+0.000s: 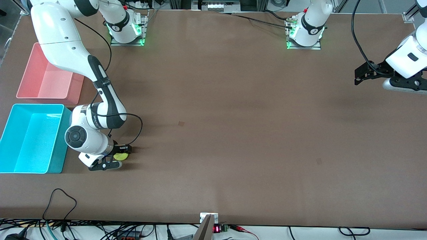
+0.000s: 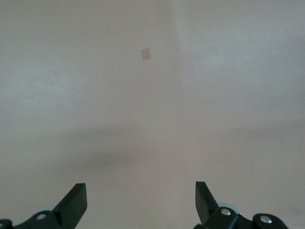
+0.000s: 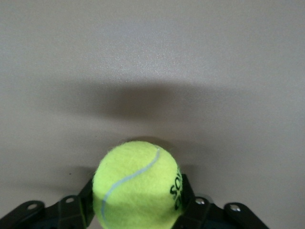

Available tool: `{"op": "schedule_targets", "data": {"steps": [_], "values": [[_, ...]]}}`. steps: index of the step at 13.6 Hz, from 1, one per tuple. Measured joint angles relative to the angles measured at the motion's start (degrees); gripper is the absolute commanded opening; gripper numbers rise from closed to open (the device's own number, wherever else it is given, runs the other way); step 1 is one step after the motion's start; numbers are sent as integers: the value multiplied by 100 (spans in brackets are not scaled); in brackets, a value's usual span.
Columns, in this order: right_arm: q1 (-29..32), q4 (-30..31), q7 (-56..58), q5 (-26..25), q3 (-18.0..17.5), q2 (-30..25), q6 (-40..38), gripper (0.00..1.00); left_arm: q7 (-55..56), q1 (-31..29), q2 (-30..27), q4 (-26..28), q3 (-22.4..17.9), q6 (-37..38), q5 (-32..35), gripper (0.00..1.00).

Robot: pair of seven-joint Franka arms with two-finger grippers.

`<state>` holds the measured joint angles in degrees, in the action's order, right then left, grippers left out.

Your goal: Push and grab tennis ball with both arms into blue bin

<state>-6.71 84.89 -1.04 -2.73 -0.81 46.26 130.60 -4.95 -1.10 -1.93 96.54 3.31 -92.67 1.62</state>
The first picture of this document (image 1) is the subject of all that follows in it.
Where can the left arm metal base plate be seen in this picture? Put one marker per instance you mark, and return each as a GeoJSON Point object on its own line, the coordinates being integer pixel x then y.
{"type": "Point", "coordinates": [305, 47]}

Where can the red LED display module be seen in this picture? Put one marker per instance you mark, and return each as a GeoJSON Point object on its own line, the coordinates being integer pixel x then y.
{"type": "Point", "coordinates": [220, 229]}

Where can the yellow tennis ball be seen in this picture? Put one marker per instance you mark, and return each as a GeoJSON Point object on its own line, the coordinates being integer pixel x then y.
{"type": "Point", "coordinates": [120, 156]}

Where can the aluminium profile corner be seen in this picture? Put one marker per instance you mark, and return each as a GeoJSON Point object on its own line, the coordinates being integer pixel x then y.
{"type": "Point", "coordinates": [408, 16]}
{"type": "Point", "coordinates": [25, 10]}

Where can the grey front camera bracket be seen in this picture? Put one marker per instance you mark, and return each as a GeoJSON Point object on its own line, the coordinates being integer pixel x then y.
{"type": "Point", "coordinates": [206, 230]}

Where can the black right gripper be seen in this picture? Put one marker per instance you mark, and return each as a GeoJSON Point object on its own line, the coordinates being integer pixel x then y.
{"type": "Point", "coordinates": [115, 147]}

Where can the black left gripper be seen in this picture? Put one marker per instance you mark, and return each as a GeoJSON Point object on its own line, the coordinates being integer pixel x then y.
{"type": "Point", "coordinates": [379, 67]}

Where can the black power adapter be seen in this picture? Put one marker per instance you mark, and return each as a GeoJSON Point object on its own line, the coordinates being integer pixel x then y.
{"type": "Point", "coordinates": [15, 236]}

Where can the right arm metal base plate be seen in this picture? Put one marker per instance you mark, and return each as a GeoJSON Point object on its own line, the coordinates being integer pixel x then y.
{"type": "Point", "coordinates": [144, 30]}

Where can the pink plastic bin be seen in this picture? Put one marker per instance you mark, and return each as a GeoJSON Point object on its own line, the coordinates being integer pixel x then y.
{"type": "Point", "coordinates": [43, 83]}

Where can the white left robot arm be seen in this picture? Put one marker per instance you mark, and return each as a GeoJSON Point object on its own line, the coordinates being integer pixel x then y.
{"type": "Point", "coordinates": [312, 23]}

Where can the aluminium frame with lit device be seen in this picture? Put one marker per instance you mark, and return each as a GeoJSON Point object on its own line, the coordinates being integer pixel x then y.
{"type": "Point", "coordinates": [217, 5]}

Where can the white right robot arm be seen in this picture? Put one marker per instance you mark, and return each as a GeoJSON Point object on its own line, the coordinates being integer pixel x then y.
{"type": "Point", "coordinates": [56, 33]}

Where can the blue plastic bin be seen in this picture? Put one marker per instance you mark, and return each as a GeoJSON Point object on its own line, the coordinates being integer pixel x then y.
{"type": "Point", "coordinates": [30, 143]}

